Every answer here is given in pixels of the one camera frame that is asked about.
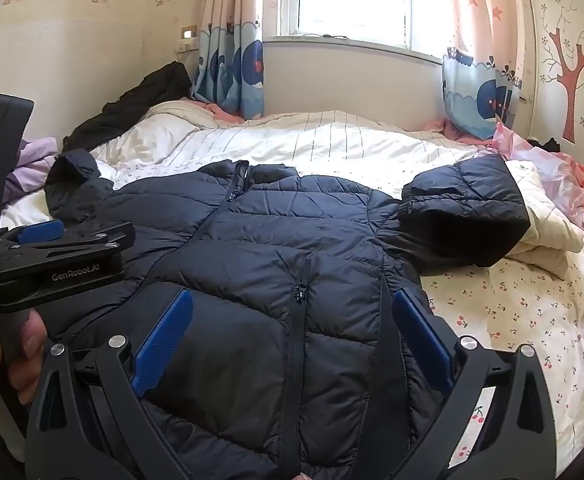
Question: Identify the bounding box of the window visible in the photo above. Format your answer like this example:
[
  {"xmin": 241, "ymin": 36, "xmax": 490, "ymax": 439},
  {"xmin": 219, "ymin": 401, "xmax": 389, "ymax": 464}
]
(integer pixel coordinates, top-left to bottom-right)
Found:
[{"xmin": 278, "ymin": 0, "xmax": 453, "ymax": 55}]

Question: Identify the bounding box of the white wardrobe with tree decal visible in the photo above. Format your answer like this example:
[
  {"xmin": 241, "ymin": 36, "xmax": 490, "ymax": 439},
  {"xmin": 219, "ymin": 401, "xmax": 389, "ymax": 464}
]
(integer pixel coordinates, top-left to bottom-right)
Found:
[{"xmin": 520, "ymin": 0, "xmax": 584, "ymax": 157}]

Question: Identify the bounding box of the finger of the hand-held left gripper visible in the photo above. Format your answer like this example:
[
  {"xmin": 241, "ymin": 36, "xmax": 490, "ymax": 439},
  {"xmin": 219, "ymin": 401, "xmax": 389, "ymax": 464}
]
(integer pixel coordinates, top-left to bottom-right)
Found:
[
  {"xmin": 7, "ymin": 223, "xmax": 138, "ymax": 264},
  {"xmin": 6, "ymin": 218, "xmax": 67, "ymax": 247}
]

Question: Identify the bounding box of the black puffer jacket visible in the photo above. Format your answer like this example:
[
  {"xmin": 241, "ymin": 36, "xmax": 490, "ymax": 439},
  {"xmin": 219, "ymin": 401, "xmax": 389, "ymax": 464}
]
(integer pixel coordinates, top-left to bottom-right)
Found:
[{"xmin": 44, "ymin": 149, "xmax": 531, "ymax": 480}]

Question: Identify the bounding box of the floral bed sheet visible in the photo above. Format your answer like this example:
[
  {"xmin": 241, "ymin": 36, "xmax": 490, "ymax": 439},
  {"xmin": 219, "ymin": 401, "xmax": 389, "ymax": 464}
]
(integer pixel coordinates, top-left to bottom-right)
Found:
[{"xmin": 0, "ymin": 157, "xmax": 584, "ymax": 473}]

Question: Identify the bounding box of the cream quilted blanket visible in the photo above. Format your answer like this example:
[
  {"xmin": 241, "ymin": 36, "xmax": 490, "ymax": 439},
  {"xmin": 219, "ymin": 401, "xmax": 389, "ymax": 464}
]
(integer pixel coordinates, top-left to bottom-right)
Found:
[{"xmin": 502, "ymin": 160, "xmax": 584, "ymax": 280}]

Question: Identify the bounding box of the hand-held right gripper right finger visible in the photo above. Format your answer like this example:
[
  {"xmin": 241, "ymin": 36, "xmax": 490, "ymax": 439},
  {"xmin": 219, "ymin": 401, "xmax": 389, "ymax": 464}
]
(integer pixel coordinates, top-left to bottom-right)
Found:
[{"xmin": 391, "ymin": 290, "xmax": 560, "ymax": 480}]

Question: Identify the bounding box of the small black object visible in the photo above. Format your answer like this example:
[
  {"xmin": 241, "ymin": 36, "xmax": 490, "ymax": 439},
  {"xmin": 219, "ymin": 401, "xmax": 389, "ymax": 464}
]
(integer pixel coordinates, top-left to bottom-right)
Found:
[{"xmin": 526, "ymin": 136, "xmax": 563, "ymax": 153}]

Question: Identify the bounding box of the person's left hand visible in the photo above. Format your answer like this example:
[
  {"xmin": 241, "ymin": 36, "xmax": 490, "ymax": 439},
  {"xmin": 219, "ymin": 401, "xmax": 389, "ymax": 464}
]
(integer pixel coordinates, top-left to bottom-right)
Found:
[{"xmin": 0, "ymin": 307, "xmax": 50, "ymax": 436}]

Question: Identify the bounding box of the pink and blue curtain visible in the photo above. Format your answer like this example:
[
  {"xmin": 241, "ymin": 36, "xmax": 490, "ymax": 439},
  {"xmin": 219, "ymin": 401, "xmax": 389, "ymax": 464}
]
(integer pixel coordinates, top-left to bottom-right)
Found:
[
  {"xmin": 192, "ymin": 0, "xmax": 266, "ymax": 122},
  {"xmin": 440, "ymin": 0, "xmax": 528, "ymax": 142}
]

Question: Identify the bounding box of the purple jacket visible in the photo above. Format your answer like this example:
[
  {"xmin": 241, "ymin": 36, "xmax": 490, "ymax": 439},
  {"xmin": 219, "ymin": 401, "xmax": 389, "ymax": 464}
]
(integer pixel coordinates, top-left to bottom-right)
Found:
[{"xmin": 2, "ymin": 137, "xmax": 62, "ymax": 206}]

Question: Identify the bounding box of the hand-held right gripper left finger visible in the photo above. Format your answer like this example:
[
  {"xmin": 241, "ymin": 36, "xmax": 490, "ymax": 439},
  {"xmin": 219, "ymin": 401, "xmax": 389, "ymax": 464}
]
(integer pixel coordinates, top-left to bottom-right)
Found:
[{"xmin": 24, "ymin": 287, "xmax": 195, "ymax": 480}]

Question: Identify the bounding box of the black garment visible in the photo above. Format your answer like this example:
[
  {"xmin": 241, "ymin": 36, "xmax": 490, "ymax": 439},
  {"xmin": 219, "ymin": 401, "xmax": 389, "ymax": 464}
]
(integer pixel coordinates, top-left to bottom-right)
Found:
[{"xmin": 64, "ymin": 61, "xmax": 193, "ymax": 152}]

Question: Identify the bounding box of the pink patterned quilt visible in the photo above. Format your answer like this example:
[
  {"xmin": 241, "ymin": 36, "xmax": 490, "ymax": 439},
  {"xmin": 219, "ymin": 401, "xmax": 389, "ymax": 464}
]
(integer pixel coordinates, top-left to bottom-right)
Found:
[{"xmin": 424, "ymin": 119, "xmax": 584, "ymax": 261}]

